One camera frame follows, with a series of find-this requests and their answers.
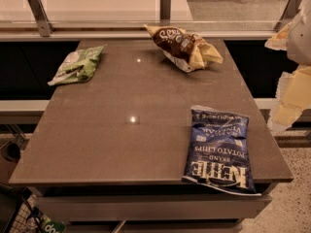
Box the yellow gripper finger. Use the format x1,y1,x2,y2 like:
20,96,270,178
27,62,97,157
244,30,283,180
267,65,311,132
264,22,291,50

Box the blue kettle chip bag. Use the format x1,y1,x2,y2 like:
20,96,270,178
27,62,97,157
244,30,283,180
183,106,260,196

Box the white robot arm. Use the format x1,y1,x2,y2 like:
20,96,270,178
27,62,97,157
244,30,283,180
264,1,311,131

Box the brown yellow chip bag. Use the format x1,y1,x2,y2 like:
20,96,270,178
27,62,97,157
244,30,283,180
145,25,224,73

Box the green jalapeno chip bag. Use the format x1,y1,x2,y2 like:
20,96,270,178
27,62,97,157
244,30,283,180
48,46,105,86

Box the grey table drawer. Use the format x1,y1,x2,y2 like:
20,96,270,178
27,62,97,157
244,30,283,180
37,194,272,222

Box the glass railing panel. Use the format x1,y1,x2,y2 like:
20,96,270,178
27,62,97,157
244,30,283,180
0,0,288,31

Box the right metal railing bracket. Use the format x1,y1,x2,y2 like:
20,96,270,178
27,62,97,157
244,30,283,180
274,0,302,32

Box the metal railing bracket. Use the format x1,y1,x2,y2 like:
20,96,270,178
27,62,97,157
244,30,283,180
27,0,53,37
274,0,302,32
159,0,171,25

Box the middle metal railing bracket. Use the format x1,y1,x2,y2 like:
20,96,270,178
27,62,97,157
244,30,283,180
159,0,171,25

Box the left metal railing bracket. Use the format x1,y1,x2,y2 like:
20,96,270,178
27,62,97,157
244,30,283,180
27,0,53,37

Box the wire basket with items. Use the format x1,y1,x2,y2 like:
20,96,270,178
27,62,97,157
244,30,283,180
6,195,66,233

